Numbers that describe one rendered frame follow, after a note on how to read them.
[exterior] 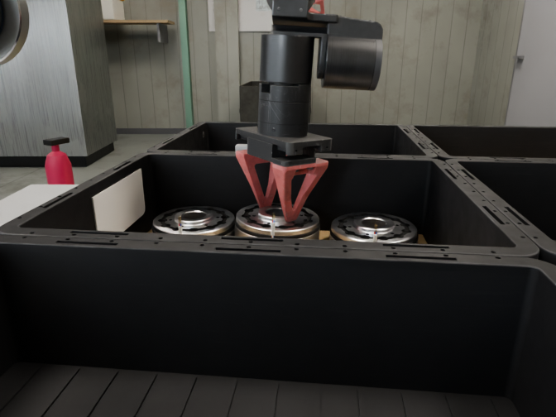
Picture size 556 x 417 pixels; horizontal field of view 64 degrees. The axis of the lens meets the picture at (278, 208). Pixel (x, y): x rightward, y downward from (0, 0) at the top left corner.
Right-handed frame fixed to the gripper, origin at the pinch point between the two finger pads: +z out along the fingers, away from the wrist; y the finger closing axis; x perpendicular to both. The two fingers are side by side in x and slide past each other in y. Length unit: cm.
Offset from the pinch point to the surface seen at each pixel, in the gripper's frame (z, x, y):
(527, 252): -5.9, 2.1, -28.7
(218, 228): 2.2, 6.6, 2.7
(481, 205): -6.0, -5.1, -21.8
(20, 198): 22, 14, 88
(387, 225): 0.6, -8.6, -9.9
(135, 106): 60, -214, 576
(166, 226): 2.9, 10.7, 8.1
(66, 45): -16, -89, 417
